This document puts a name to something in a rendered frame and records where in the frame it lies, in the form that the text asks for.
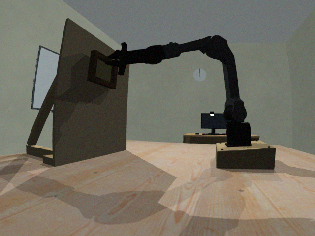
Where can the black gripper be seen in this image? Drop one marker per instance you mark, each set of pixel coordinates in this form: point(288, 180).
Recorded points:
point(124, 58)

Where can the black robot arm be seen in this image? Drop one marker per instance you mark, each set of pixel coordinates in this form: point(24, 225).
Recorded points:
point(238, 131)

